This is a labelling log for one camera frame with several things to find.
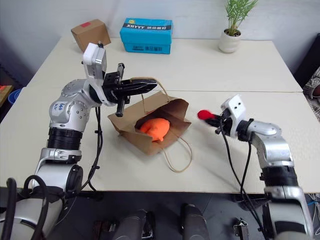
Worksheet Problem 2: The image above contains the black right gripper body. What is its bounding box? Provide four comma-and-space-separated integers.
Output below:
215, 110, 235, 137

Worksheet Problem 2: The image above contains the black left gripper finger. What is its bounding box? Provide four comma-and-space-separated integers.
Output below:
119, 85, 157, 97
121, 77, 159, 88

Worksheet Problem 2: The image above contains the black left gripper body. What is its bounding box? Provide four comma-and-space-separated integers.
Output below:
101, 63, 131, 118

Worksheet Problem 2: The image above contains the red plush toy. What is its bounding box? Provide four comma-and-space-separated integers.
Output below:
197, 109, 217, 121

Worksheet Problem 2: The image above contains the brown paper bag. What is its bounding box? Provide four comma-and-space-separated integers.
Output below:
107, 78, 194, 174

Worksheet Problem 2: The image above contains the orange plush toy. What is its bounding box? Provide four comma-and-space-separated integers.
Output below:
139, 117, 172, 143

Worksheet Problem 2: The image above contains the blue cardboard box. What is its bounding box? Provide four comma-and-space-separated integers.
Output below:
119, 17, 174, 55

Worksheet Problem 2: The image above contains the brown cardboard box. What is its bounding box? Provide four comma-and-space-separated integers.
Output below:
70, 19, 112, 53

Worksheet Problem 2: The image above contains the white plant pot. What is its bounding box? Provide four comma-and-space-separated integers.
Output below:
218, 28, 242, 54

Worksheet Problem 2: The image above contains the patterned cushion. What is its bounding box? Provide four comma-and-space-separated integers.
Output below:
302, 68, 320, 121

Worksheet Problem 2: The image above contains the blue bucket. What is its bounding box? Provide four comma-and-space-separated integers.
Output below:
8, 88, 23, 106

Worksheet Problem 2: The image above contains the dark rounded shape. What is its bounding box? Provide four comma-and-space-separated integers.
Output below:
112, 209, 156, 240
180, 203, 210, 240

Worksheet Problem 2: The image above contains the green plant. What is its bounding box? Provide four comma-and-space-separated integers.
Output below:
223, 0, 260, 36

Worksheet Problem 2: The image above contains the dark sofa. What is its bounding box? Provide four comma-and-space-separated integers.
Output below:
292, 31, 320, 89

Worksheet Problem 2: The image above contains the wooden board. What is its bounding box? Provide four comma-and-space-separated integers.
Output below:
0, 84, 13, 107

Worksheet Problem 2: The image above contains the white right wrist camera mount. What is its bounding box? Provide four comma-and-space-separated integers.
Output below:
219, 94, 248, 139

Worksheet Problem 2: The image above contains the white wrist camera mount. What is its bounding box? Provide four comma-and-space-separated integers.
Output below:
82, 42, 109, 88
219, 94, 248, 139

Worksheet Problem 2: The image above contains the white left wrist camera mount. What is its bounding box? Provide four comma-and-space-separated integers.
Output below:
82, 42, 109, 88

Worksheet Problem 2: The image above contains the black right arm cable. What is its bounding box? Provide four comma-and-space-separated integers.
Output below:
220, 129, 266, 234

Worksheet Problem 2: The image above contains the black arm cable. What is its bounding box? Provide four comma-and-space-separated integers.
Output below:
220, 129, 266, 234
81, 106, 105, 193

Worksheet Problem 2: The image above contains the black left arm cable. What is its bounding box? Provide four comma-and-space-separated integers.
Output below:
81, 106, 105, 193

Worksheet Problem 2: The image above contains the metal bracket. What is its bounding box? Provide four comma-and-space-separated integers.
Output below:
233, 217, 252, 240

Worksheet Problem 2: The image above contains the thick black shoulder cable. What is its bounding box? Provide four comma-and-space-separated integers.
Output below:
0, 174, 51, 240

